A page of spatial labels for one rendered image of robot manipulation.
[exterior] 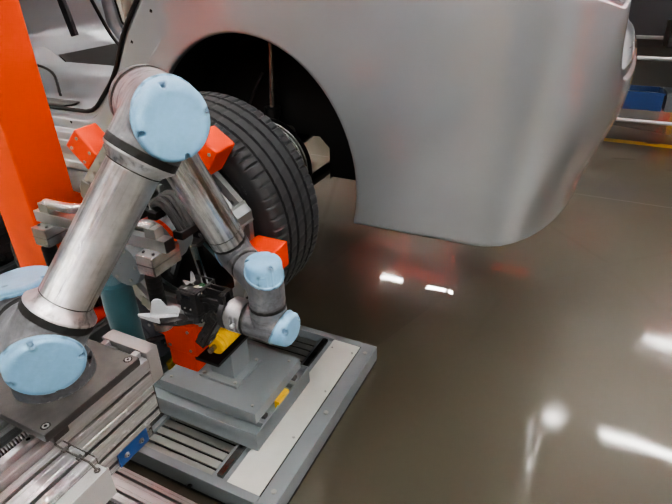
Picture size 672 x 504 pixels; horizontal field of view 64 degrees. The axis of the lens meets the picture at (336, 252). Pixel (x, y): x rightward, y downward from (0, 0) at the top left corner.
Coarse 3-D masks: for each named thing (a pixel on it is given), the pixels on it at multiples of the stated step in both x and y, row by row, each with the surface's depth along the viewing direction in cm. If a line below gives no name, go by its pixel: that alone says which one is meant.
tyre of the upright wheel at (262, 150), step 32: (224, 96) 150; (224, 128) 136; (256, 128) 144; (256, 160) 136; (288, 160) 146; (256, 192) 135; (288, 192) 143; (256, 224) 140; (288, 224) 143; (288, 256) 146
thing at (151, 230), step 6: (162, 186) 136; (156, 192) 136; (138, 222) 119; (144, 222) 118; (150, 222) 118; (138, 228) 119; (144, 228) 118; (150, 228) 118; (156, 228) 118; (162, 228) 119; (150, 234) 118; (156, 234) 118; (162, 234) 120
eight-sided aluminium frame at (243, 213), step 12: (96, 168) 145; (84, 180) 149; (216, 180) 133; (84, 192) 151; (228, 192) 133; (228, 204) 131; (240, 204) 133; (240, 216) 131; (252, 216) 136; (252, 228) 137; (144, 288) 162; (240, 288) 141; (144, 300) 162; (168, 300) 166; (180, 312) 158
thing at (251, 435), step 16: (304, 368) 202; (160, 384) 195; (288, 384) 194; (304, 384) 201; (160, 400) 189; (176, 400) 191; (192, 400) 190; (288, 400) 191; (176, 416) 190; (192, 416) 185; (208, 416) 181; (224, 416) 184; (272, 416) 181; (224, 432) 181; (240, 432) 176; (256, 432) 177; (256, 448) 177
